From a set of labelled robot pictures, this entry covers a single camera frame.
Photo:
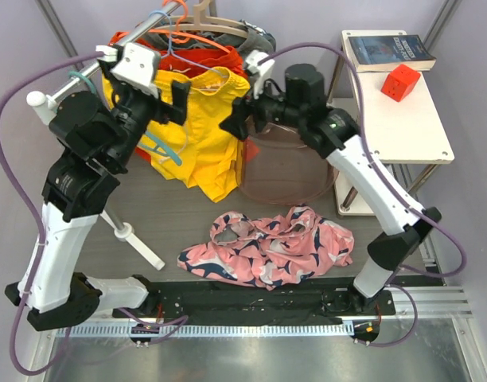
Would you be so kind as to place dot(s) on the orange plastic hanger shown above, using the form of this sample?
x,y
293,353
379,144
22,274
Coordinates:
x,y
180,37

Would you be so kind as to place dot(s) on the white two-tier shelf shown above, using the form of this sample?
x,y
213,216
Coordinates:
x,y
408,132

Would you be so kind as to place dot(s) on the pink whale print shorts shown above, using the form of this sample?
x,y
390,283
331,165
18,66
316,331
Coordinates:
x,y
269,252

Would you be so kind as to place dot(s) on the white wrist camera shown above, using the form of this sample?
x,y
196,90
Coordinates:
x,y
259,67
132,64

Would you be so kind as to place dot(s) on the perforated metal cable rail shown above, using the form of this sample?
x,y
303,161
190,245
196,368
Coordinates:
x,y
128,328

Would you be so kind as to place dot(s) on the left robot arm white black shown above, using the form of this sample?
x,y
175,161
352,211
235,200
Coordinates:
x,y
98,143

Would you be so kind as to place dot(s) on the silver clothes rack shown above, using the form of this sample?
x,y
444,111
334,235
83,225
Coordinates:
x,y
44,106

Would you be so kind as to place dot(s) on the transparent brown plastic basin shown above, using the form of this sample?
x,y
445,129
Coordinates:
x,y
277,167

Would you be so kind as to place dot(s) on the blue wire hanger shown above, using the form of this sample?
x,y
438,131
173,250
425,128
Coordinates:
x,y
170,50

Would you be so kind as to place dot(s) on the grey garment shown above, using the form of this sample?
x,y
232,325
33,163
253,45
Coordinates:
x,y
256,40

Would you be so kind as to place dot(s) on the beige wooden hanger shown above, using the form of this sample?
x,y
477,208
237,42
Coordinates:
x,y
200,21

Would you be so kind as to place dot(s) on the orange shorts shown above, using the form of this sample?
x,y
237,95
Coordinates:
x,y
210,57

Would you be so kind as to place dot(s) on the dark blue book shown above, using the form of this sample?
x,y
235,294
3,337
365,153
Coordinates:
x,y
386,53

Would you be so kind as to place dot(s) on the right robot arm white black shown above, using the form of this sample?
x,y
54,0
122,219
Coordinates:
x,y
335,136

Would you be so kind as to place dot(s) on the yellow shorts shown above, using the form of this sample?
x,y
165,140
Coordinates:
x,y
209,154

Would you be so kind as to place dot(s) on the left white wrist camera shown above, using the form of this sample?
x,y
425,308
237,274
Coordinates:
x,y
132,64

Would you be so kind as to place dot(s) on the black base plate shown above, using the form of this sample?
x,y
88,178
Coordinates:
x,y
318,301

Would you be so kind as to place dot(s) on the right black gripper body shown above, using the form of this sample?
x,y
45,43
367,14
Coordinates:
x,y
264,110

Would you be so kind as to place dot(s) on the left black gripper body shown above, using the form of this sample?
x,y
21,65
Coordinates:
x,y
134,113

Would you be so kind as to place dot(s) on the red cube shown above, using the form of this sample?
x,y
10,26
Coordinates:
x,y
400,82

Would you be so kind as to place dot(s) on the teal plastic hanger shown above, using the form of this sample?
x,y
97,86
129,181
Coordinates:
x,y
159,147

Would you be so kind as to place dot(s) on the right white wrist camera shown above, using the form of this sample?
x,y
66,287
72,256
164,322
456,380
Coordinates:
x,y
259,67

